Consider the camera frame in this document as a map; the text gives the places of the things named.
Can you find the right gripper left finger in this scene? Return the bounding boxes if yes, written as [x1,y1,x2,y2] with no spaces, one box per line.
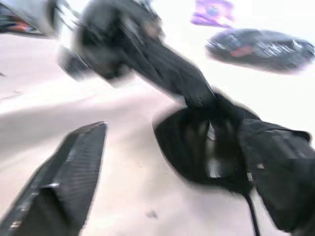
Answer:
[0,121,108,236]

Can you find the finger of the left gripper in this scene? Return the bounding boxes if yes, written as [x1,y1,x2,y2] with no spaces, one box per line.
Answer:
[136,33,216,109]
[58,46,89,81]

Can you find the black drawstring pouch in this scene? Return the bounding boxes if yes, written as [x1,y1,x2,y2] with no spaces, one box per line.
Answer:
[154,92,261,236]

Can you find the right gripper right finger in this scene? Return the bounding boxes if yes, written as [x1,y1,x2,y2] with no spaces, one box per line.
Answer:
[238,118,315,236]

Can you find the purple packet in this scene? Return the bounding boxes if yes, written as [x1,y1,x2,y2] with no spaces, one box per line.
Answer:
[190,0,235,28]

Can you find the shiny black plastic packet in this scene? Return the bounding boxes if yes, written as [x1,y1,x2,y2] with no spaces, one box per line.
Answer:
[205,28,315,75]

